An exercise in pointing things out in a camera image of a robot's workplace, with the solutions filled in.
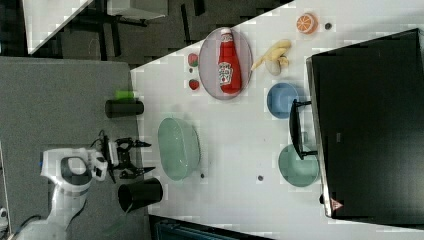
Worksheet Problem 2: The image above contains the orange slice toy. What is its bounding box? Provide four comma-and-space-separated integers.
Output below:
296, 13, 318, 34

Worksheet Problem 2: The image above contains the black toaster oven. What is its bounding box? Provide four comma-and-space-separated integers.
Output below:
289, 28, 424, 228

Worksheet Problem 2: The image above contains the green plastic strainer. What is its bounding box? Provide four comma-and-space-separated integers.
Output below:
158, 118, 200, 181

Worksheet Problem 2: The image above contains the peeled banana toy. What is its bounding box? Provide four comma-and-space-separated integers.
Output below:
251, 39, 291, 76

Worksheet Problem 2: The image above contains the half strawberry toy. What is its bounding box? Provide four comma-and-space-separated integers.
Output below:
188, 53, 199, 67

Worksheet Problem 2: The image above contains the grey round plate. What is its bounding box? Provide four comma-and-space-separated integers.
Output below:
198, 28, 253, 100

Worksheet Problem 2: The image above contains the upper black cylinder post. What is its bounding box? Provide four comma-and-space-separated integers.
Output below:
105, 99, 144, 118

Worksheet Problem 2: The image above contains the green cylinder object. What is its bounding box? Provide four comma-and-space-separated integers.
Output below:
115, 90, 135, 100

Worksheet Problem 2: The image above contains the black cylinder post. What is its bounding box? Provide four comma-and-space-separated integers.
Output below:
105, 99, 144, 118
118, 178, 163, 212

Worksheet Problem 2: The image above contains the red ketchup bottle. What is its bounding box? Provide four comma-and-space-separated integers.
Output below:
218, 28, 242, 94

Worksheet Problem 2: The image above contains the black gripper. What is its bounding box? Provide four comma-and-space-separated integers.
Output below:
101, 135, 154, 182

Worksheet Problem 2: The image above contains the lower black cylinder post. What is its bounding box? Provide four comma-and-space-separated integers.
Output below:
118, 178, 163, 212

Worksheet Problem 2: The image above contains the whole strawberry toy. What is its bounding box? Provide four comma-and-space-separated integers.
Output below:
189, 79, 200, 90

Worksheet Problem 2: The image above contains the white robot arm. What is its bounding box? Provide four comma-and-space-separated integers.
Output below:
8, 136, 153, 240

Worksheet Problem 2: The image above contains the blue bowl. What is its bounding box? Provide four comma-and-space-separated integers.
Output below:
267, 83, 298, 119

